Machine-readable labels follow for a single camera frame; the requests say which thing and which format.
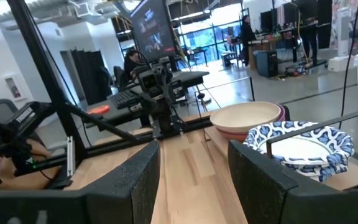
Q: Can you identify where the black curtain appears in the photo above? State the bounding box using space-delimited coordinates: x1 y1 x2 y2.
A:
69 49 113 106

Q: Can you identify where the orange plastic plate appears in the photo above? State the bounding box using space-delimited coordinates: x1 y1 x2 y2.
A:
218 127 252 143

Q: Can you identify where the white tower appliance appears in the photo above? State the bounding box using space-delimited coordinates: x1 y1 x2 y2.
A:
327 6 351 73

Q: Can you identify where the orange object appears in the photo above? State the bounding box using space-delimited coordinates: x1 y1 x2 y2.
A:
86 105 111 116

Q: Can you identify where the black metal table frame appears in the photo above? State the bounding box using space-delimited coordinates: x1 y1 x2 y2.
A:
6 0 214 191

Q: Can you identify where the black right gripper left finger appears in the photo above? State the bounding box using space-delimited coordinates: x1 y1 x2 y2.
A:
83 141 162 224

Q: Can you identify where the beige plastic plate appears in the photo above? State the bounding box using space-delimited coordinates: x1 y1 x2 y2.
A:
209 101 282 134

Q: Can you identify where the person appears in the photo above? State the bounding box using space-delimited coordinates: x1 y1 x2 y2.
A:
239 14 257 67
122 48 147 82
292 0 320 65

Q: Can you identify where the purple plastic plate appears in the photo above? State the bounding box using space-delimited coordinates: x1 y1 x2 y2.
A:
275 103 288 123

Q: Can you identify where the black keyboard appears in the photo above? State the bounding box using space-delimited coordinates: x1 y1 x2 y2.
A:
107 89 140 110

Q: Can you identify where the wall fire extinguisher cabinet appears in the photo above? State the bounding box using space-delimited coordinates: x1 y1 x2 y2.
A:
3 73 24 101

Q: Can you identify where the black hanging cable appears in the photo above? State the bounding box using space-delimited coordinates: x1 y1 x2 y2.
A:
339 0 358 131

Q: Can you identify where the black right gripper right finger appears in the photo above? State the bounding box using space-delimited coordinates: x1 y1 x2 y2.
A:
227 139 298 224

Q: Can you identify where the large black screen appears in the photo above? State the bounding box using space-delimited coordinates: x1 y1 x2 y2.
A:
129 0 177 62

